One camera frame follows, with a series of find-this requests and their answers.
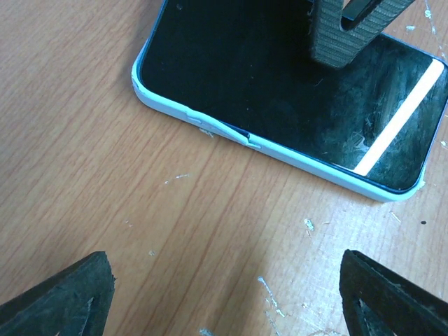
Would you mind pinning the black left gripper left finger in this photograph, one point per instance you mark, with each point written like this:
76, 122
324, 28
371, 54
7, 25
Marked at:
75, 301

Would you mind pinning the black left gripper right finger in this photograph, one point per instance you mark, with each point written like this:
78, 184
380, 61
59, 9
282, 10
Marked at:
378, 301

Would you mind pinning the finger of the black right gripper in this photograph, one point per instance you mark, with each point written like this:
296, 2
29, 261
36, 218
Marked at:
339, 32

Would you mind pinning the blue phone black screen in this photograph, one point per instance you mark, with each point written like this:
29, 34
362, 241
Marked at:
280, 94

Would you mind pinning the light blue phone case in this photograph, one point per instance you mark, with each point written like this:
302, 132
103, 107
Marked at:
210, 119

